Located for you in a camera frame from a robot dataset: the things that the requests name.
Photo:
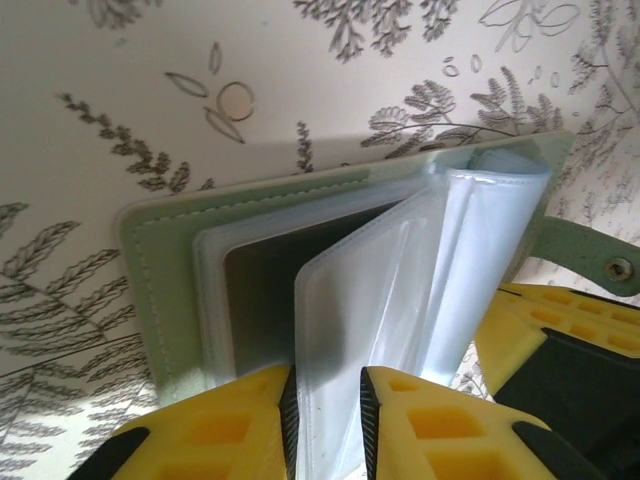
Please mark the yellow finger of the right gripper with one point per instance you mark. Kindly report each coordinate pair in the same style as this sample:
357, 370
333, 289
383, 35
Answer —
505, 340

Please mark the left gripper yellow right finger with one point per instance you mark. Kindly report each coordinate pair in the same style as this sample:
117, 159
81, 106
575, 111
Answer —
450, 440

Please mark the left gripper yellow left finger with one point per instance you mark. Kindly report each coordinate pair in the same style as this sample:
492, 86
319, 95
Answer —
215, 440

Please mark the green card holder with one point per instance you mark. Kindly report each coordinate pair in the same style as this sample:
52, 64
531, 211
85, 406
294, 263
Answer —
165, 240

